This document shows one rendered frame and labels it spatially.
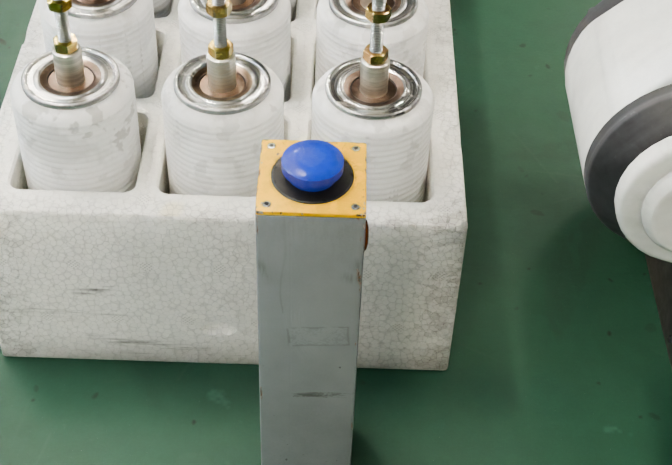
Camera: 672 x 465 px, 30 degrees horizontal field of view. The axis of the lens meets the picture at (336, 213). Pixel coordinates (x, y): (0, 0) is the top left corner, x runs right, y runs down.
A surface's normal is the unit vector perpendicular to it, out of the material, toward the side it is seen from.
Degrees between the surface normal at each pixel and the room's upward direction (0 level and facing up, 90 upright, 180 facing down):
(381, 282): 90
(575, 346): 0
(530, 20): 0
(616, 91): 51
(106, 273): 90
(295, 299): 90
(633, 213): 90
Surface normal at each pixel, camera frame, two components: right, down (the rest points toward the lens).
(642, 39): -0.67, -0.54
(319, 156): 0.03, -0.72
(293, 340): -0.02, 0.70
